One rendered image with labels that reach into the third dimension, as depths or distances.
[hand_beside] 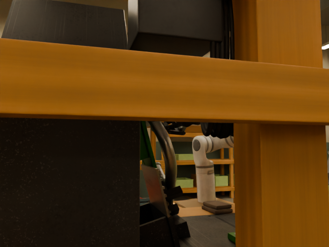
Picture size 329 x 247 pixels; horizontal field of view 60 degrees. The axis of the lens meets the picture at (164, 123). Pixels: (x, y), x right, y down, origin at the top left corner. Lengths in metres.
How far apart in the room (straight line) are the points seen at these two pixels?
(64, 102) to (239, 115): 0.24
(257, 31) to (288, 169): 0.24
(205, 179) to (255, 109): 1.03
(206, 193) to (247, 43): 1.01
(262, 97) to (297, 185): 0.18
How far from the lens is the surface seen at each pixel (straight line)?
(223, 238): 0.84
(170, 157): 0.71
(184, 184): 6.19
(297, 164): 0.55
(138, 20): 0.55
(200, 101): 0.40
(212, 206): 1.12
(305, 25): 0.61
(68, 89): 0.37
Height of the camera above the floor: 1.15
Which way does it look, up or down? 5 degrees up
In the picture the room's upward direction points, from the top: straight up
